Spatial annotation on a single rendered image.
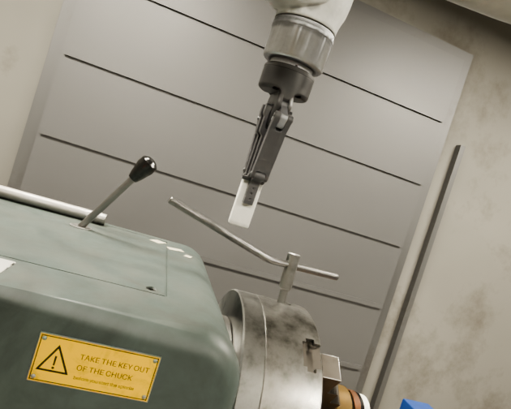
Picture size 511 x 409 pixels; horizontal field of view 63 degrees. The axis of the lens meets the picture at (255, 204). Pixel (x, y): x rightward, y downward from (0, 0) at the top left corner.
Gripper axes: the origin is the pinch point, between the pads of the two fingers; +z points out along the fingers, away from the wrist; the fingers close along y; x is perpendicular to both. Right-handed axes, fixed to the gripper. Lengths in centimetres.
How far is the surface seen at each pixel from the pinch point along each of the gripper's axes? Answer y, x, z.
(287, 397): -10.5, -11.9, 22.1
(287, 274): 5.5, -11.9, 10.0
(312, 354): -5.3, -15.8, 17.8
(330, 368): -5.1, -19.5, 19.3
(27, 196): 18.6, 33.7, 12.5
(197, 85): 195, 11, -37
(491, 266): 205, -236, 11
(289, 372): -8.6, -11.9, 19.6
